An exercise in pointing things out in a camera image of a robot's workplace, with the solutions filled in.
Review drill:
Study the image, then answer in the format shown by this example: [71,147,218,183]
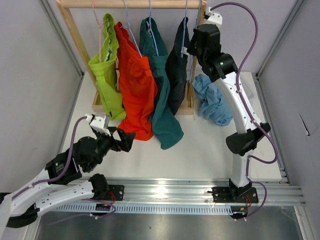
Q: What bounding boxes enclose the orange shorts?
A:
[114,21,158,141]

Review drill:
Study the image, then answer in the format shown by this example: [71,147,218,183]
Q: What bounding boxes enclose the aluminium mounting rail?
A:
[34,177,307,215]

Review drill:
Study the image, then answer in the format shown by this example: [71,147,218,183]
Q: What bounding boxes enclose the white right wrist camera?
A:
[203,7,223,28]

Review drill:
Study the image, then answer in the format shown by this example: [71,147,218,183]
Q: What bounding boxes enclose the light blue shorts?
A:
[192,74,233,127]

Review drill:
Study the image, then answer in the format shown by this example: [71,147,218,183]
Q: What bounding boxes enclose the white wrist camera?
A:
[203,7,223,28]
[85,113,111,137]

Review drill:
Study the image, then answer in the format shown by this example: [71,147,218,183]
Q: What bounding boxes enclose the pink wire hanger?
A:
[91,0,105,63]

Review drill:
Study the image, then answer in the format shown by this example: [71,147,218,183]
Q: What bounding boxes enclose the white plastic basket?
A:
[194,64,256,101]

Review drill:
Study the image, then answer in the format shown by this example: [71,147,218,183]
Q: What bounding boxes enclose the teal shorts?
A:
[139,17,184,150]

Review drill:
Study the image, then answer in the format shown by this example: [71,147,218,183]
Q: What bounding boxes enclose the lime green shorts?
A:
[88,13,127,121]

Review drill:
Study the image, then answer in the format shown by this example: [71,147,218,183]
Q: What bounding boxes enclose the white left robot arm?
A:
[0,127,136,229]

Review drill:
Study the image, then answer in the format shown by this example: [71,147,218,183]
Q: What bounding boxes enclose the wooden clothes rack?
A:
[55,0,207,116]

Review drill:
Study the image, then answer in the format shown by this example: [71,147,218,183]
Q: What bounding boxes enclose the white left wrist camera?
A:
[85,113,111,137]

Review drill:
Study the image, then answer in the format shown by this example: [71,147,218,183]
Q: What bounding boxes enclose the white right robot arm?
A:
[187,24,271,203]

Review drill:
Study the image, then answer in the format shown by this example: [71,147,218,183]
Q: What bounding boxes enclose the dark navy shorts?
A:
[165,17,190,116]

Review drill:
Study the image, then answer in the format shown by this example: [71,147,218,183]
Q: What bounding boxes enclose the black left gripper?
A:
[87,126,136,172]

